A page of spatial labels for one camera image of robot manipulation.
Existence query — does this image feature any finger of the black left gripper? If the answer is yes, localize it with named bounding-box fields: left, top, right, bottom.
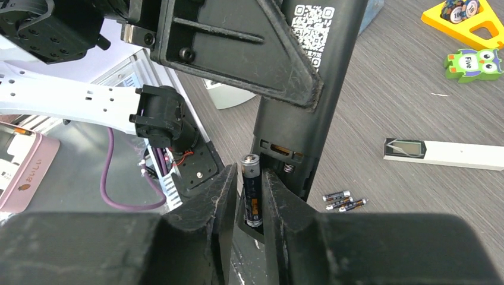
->
left=152, top=1, right=323, bottom=109

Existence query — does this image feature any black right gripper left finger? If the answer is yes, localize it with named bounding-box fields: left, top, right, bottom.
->
left=1, top=165, right=237, bottom=284

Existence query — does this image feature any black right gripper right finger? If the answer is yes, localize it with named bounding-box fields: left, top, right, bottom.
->
left=262, top=169, right=502, bottom=284

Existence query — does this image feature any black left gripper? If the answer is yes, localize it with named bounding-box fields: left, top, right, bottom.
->
left=90, top=0, right=165, bottom=43

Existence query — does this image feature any black aaa battery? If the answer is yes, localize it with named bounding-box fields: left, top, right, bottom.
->
left=241, top=154, right=263, bottom=227
left=322, top=191, right=351, bottom=202
left=338, top=199, right=367, bottom=213
left=326, top=197, right=354, bottom=210

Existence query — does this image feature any black remote control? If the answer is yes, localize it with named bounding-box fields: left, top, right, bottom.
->
left=235, top=0, right=370, bottom=245

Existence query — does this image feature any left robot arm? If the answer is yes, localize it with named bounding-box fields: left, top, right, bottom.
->
left=1, top=1, right=367, bottom=201

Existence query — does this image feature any white cup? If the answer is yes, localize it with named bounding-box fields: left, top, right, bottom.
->
left=203, top=78, right=256, bottom=110

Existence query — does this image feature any blue transparent plastic container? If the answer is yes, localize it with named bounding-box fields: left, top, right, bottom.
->
left=358, top=0, right=385, bottom=35

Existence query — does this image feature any white rectangular thermometer device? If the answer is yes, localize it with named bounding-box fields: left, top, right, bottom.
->
left=383, top=138, right=503, bottom=171

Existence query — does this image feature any poker chips stack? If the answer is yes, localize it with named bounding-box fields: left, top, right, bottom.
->
left=440, top=0, right=480, bottom=24

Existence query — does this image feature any green owl toy block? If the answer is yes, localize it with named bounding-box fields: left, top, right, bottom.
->
left=443, top=48, right=503, bottom=83

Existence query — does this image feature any yellow triangle shape toy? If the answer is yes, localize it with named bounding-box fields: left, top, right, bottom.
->
left=421, top=1, right=503, bottom=50

